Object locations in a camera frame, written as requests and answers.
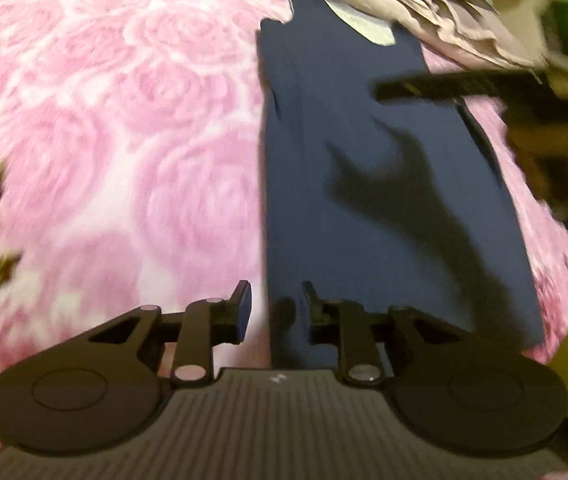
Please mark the pink rose blanket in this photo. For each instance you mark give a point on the pink rose blanket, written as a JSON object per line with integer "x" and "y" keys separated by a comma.
{"x": 114, "y": 135}

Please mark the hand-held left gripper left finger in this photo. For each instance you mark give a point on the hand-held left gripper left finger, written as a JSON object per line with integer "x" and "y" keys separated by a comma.
{"x": 244, "y": 310}

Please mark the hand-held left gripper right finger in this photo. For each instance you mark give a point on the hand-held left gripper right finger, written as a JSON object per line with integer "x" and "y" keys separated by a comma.
{"x": 311, "y": 302}

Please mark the pale pink folded quilt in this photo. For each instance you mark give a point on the pale pink folded quilt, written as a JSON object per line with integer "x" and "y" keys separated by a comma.
{"x": 413, "y": 15}

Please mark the navy blue garment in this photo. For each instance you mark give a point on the navy blue garment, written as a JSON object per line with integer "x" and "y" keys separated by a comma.
{"x": 339, "y": 125}

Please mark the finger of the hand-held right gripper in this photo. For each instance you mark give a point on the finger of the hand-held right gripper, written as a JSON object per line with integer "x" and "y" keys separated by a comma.
{"x": 438, "y": 87}

